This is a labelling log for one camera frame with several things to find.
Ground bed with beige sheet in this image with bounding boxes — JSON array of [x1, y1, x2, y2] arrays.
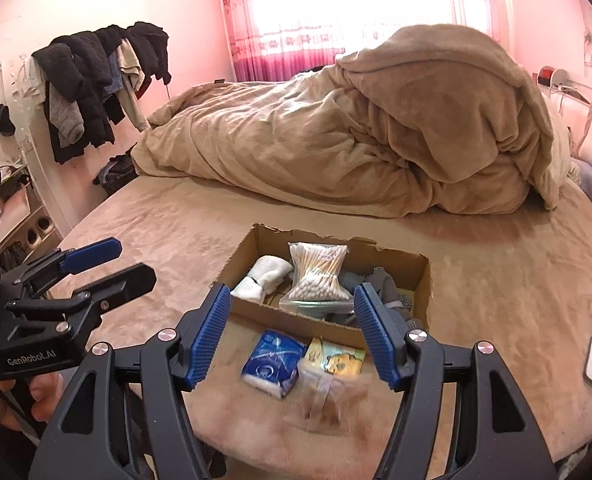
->
[[55, 160, 592, 463]]

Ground brown cardboard box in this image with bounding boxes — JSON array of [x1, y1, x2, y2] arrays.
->
[[211, 223, 433, 352]]

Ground bag of cotton swabs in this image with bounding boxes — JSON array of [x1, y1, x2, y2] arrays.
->
[[279, 242, 355, 312]]

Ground white shoe rack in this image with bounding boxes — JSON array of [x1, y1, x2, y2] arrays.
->
[[0, 159, 73, 266]]

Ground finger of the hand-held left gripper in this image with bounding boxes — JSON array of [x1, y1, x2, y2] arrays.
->
[[5, 262, 157, 342], [0, 238, 123, 292]]

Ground black bag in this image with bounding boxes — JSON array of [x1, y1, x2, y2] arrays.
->
[[92, 154, 140, 197]]

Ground beige fluffy duvet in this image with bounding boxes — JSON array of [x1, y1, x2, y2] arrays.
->
[[130, 25, 572, 219]]

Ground clothes on rack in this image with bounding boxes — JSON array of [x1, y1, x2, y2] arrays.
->
[[31, 30, 127, 165]]

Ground yellow cartoon tissue pack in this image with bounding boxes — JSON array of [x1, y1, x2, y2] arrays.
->
[[303, 337, 367, 379]]

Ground grey sweater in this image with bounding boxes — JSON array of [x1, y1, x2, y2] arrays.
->
[[50, 85, 85, 149]]

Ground pink floral curtain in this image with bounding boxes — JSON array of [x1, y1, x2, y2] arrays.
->
[[218, 0, 502, 84]]

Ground cream garment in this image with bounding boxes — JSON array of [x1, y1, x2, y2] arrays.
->
[[116, 39, 149, 132]]

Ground blue jeans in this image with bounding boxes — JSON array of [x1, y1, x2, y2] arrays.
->
[[101, 54, 123, 107]]

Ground white rolled socks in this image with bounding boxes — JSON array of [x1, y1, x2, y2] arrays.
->
[[230, 255, 295, 305]]

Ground person's left hand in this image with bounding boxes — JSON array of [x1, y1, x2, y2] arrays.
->
[[0, 370, 66, 432]]

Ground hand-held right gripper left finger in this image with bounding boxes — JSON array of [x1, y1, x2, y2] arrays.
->
[[28, 282, 232, 480]]

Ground clear plastic packet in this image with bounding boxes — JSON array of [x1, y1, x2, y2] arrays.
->
[[296, 360, 373, 434]]

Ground grey socks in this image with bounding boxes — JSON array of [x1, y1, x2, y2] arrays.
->
[[337, 267, 427, 332]]

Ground black sweater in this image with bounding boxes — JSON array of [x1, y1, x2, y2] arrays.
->
[[125, 21, 172, 95]]

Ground clear wall shelf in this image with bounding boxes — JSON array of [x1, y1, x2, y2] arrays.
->
[[534, 65, 592, 147]]

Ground blue tissue pack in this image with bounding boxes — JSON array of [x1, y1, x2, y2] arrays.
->
[[240, 330, 308, 400]]

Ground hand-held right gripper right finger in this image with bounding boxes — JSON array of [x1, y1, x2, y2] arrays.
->
[[353, 282, 562, 480]]

